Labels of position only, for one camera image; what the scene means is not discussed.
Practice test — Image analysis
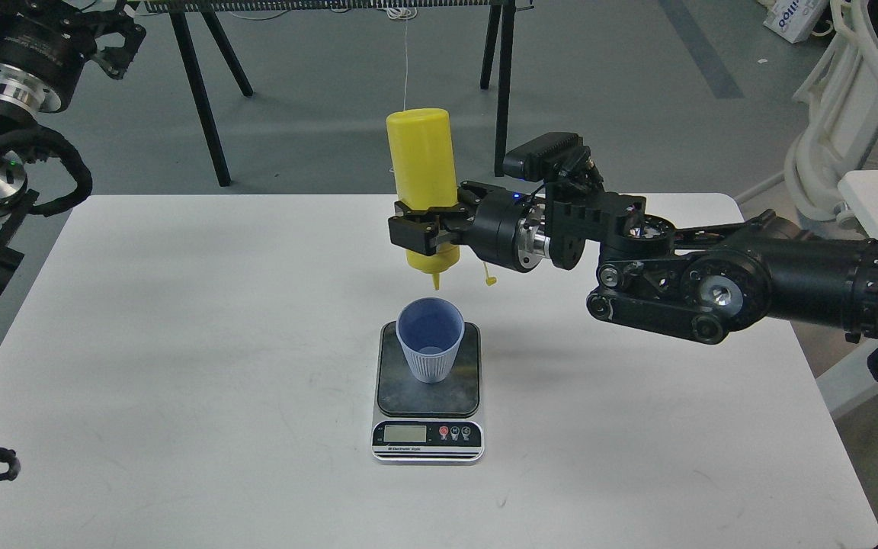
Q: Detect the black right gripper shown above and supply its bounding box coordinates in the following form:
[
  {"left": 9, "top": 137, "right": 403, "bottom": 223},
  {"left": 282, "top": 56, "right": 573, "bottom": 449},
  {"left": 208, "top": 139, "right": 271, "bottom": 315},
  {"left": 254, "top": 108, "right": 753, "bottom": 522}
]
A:
[{"left": 388, "top": 181, "right": 550, "bottom": 272}]

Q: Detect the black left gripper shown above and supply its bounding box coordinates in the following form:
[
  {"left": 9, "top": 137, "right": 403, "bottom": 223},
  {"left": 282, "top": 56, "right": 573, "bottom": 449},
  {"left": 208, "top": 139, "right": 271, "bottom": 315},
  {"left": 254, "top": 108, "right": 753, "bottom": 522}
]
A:
[{"left": 0, "top": 14, "right": 146, "bottom": 114}]

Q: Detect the yellow squeeze bottle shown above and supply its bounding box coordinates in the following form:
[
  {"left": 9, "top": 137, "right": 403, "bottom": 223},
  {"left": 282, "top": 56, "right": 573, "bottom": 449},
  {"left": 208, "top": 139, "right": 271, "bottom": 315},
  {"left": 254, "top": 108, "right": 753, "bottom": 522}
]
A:
[{"left": 386, "top": 108, "right": 469, "bottom": 291}]

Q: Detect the blue ribbed plastic cup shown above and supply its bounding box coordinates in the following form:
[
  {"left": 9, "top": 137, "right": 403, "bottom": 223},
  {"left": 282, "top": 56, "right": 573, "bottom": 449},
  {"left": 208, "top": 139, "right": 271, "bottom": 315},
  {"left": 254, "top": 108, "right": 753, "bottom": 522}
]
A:
[{"left": 395, "top": 297, "right": 466, "bottom": 384}]

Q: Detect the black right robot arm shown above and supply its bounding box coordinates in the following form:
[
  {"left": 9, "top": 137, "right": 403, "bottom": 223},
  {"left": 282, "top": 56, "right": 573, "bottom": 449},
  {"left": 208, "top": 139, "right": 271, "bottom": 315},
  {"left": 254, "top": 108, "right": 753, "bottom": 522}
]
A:
[{"left": 388, "top": 181, "right": 878, "bottom": 383}]

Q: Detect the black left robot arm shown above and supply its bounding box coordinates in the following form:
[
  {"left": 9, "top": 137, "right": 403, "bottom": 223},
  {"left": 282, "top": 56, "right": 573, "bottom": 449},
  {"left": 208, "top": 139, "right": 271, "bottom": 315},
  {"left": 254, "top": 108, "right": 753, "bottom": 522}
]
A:
[{"left": 0, "top": 1, "right": 146, "bottom": 296}]

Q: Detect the digital kitchen scale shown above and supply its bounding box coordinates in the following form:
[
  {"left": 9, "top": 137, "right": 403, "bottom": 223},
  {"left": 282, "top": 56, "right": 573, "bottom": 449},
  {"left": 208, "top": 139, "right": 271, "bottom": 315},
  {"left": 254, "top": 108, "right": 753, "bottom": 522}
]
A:
[{"left": 370, "top": 321, "right": 485, "bottom": 464}]

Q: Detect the black trestle table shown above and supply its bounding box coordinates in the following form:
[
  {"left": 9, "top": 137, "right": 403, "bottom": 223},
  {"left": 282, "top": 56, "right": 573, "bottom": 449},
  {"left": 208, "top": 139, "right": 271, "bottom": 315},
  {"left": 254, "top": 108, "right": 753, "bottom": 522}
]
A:
[{"left": 125, "top": 0, "right": 537, "bottom": 188}]

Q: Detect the white cardboard box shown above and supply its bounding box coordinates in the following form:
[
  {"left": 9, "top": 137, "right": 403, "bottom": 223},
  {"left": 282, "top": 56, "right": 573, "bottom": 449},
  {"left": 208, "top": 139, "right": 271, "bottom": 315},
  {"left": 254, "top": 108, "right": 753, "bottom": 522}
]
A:
[{"left": 763, "top": 0, "right": 830, "bottom": 43}]

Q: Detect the white office chair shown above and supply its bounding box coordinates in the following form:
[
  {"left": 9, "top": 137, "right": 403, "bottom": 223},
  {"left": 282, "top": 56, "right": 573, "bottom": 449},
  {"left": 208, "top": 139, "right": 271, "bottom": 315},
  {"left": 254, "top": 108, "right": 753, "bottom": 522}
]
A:
[{"left": 735, "top": 1, "right": 878, "bottom": 230}]

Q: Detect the white side table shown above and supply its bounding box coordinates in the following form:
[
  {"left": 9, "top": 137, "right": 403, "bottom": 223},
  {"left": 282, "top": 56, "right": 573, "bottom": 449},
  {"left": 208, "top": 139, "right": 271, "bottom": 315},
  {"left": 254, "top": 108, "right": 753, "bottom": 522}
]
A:
[{"left": 816, "top": 170, "right": 878, "bottom": 420}]

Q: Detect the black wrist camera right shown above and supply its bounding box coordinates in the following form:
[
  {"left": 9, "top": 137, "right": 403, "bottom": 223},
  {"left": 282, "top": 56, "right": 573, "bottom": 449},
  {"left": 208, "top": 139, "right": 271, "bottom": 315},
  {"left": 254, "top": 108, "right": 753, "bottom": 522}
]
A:
[{"left": 501, "top": 132, "right": 604, "bottom": 192}]

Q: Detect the white hanging cable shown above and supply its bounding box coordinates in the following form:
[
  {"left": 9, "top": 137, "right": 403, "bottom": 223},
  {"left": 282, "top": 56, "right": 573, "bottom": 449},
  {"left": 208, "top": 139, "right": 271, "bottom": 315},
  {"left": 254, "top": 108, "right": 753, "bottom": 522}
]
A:
[{"left": 387, "top": 6, "right": 418, "bottom": 111}]

